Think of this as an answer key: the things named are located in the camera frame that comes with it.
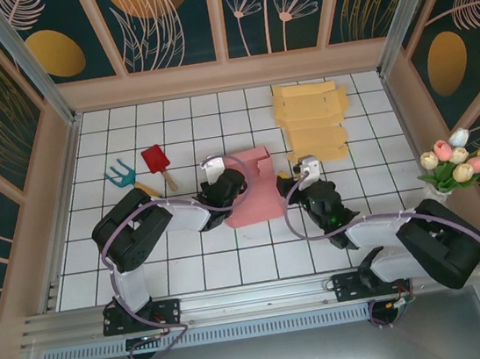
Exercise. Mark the pink paper box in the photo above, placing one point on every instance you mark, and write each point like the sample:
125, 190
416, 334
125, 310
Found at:
256, 204

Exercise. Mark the yellow paper box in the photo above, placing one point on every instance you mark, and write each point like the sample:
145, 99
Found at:
305, 104

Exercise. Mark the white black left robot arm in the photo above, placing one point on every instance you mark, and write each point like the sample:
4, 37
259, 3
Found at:
183, 215

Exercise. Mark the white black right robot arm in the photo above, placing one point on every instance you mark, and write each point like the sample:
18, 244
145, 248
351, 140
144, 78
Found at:
384, 231

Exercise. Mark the red toy shovel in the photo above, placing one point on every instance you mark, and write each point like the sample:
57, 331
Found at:
155, 159

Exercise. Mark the teal toy rake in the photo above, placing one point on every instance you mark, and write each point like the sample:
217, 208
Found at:
122, 177

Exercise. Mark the white vase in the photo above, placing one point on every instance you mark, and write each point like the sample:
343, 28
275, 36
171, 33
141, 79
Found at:
442, 196

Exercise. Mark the artificial tulip bouquet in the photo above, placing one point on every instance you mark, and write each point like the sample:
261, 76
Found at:
458, 159

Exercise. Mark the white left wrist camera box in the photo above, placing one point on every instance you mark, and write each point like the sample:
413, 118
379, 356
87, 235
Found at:
214, 167

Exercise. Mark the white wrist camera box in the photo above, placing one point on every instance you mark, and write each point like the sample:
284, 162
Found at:
214, 167
308, 167

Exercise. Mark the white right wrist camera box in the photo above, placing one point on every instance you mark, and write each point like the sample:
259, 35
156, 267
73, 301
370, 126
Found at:
308, 167

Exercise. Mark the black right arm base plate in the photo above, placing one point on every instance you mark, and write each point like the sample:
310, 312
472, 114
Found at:
347, 285

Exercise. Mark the aluminium mounting rail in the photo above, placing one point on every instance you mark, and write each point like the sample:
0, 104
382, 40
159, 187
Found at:
255, 297

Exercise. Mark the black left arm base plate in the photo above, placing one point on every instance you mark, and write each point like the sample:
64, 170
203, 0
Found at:
164, 309

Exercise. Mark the aluminium frame post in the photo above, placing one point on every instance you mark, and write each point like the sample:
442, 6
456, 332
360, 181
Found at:
407, 2
29, 61

